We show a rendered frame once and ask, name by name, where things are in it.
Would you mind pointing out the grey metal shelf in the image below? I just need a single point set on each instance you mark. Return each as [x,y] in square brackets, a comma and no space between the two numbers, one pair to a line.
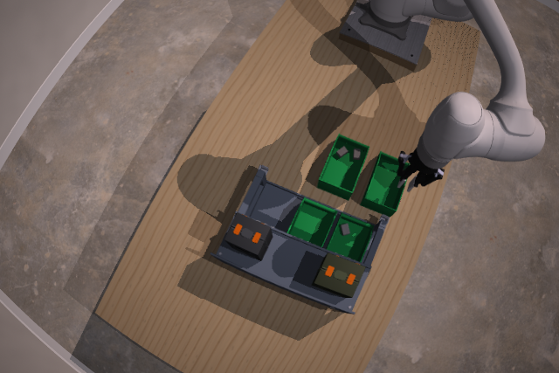
[292,262]

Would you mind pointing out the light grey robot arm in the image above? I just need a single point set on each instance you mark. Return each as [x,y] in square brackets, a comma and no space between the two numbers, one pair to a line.
[455,128]

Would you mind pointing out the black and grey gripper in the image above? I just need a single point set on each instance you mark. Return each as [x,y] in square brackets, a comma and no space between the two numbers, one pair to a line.
[423,179]

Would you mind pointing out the green bin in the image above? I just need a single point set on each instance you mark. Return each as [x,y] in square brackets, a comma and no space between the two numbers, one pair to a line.
[342,172]
[382,194]
[312,222]
[355,244]

